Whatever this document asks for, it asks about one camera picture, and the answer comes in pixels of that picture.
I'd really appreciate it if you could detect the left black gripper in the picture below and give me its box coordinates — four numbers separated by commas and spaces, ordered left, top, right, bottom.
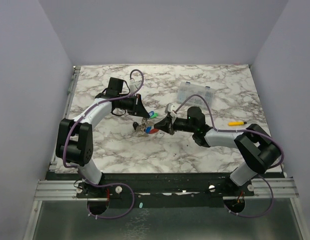
118, 93, 150, 118

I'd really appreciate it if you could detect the red black key holder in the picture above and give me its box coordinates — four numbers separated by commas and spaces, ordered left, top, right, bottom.
147, 128, 159, 134

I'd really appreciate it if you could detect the bunch of silver keys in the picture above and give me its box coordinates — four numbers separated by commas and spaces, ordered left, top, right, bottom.
133, 118, 154, 137

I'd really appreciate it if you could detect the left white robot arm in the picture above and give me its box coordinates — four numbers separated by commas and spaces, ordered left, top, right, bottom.
56, 77, 150, 198

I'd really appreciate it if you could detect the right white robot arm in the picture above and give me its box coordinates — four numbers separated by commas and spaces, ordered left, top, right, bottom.
154, 106, 281, 196

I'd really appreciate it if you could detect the clear plastic organizer box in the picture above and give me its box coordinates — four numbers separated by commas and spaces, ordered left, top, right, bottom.
176, 81, 215, 108

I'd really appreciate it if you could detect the yellow marker pen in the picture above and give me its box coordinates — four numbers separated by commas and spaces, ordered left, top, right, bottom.
228, 121, 247, 127

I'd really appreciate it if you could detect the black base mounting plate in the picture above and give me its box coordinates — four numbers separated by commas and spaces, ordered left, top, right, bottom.
46, 171, 255, 210

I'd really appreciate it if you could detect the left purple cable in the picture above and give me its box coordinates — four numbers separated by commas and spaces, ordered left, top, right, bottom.
62, 68, 145, 221

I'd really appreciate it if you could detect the purple cable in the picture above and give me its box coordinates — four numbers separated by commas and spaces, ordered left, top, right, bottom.
174, 94, 285, 219
62, 68, 145, 221

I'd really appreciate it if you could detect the left side aluminium rail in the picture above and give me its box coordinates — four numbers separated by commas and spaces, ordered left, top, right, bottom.
48, 65, 81, 172

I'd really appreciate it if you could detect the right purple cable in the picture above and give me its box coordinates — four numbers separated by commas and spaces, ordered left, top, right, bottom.
174, 94, 285, 219

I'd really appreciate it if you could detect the aluminium frame rail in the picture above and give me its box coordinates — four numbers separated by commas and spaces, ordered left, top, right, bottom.
35, 178, 299, 202

